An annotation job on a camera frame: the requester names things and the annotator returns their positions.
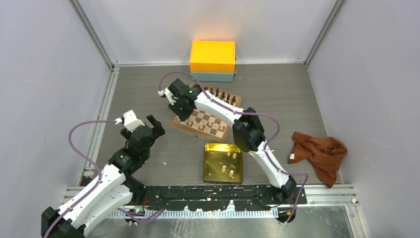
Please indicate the yellow plastic box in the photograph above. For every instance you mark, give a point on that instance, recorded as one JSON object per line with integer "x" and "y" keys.
{"x": 213, "y": 56}

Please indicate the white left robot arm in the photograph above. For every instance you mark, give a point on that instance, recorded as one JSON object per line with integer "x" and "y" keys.
{"x": 112, "y": 188}

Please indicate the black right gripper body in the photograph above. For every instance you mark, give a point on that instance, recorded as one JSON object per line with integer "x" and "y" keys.
{"x": 181, "y": 110}

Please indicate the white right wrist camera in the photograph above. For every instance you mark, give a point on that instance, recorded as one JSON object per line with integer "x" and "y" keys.
{"x": 166, "y": 93}

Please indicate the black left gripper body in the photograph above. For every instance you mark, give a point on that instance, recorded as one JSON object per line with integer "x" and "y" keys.
{"x": 157, "y": 131}

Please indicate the teal plastic box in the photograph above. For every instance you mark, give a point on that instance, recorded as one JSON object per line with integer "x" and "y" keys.
{"x": 213, "y": 76}

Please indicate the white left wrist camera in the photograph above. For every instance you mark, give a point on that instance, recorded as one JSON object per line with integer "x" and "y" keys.
{"x": 130, "y": 121}

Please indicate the yellow metal tray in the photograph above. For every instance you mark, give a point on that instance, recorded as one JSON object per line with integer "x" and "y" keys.
{"x": 222, "y": 164}

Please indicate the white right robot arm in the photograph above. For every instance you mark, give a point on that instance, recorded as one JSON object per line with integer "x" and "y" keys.
{"x": 248, "y": 131}

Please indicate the brown cloth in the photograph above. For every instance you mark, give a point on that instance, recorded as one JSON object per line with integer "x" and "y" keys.
{"x": 324, "y": 154}

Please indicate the wooden chess board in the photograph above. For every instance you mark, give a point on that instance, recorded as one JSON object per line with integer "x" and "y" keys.
{"x": 206, "y": 125}

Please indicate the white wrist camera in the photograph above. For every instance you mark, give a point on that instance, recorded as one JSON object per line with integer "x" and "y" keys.
{"x": 166, "y": 93}
{"x": 130, "y": 121}

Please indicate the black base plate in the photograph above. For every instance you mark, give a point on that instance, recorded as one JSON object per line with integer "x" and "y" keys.
{"x": 259, "y": 197}

